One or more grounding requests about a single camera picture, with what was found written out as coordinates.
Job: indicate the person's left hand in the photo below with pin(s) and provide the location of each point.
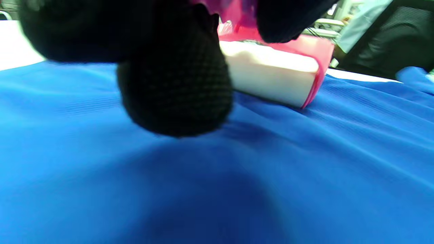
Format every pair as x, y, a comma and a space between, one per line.
169, 84

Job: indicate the pink lint roller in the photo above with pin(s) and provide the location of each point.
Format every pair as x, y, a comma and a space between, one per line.
271, 74

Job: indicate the blue t-shirt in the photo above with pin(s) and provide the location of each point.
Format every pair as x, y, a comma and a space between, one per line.
305, 169

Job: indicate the black mesh office chair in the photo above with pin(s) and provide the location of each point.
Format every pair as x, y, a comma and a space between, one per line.
400, 40

